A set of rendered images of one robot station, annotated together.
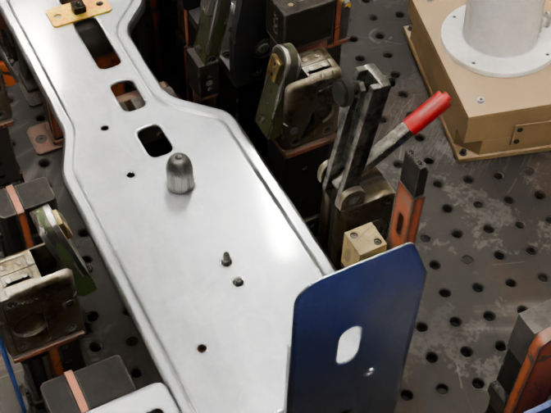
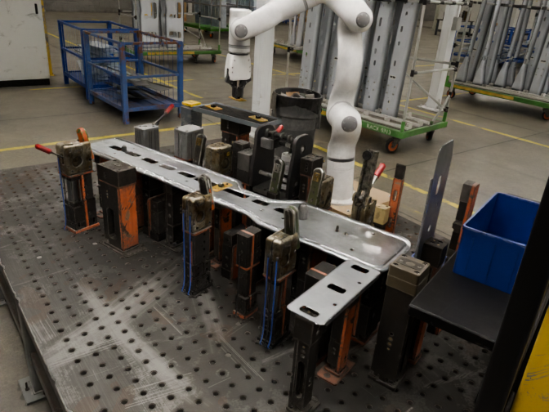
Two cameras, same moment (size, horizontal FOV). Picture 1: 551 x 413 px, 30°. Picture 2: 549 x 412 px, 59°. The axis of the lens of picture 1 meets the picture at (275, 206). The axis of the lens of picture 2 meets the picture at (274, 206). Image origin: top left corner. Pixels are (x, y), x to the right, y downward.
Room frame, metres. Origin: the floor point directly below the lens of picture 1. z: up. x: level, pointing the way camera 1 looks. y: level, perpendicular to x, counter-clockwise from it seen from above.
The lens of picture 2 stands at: (-0.41, 0.79, 1.65)
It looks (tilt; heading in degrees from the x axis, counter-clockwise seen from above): 24 degrees down; 334
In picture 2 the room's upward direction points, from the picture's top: 4 degrees clockwise
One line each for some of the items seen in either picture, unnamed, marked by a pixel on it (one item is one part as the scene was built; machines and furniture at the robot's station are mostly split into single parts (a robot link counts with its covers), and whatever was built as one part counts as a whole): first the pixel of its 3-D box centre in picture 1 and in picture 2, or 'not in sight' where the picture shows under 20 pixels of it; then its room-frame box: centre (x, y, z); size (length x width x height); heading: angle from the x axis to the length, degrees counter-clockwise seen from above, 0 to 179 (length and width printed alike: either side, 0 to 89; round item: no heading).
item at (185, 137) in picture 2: not in sight; (189, 176); (1.44, 0.29, 0.90); 0.13 x 0.10 x 0.41; 119
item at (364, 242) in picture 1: (351, 331); (373, 258); (0.66, -0.10, 0.88); 0.04 x 0.04 x 0.36; 29
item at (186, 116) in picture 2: not in sight; (191, 154); (1.67, 0.22, 0.92); 0.08 x 0.08 x 0.44; 29
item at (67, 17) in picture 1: (78, 7); (220, 185); (1.08, 0.28, 1.01); 0.08 x 0.04 x 0.01; 119
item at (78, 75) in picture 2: not in sight; (99, 57); (7.56, 0.01, 0.47); 1.20 x 0.80 x 0.95; 12
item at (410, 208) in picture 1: (389, 304); (387, 239); (0.65, -0.13, 0.95); 0.03 x 0.01 x 0.50; 29
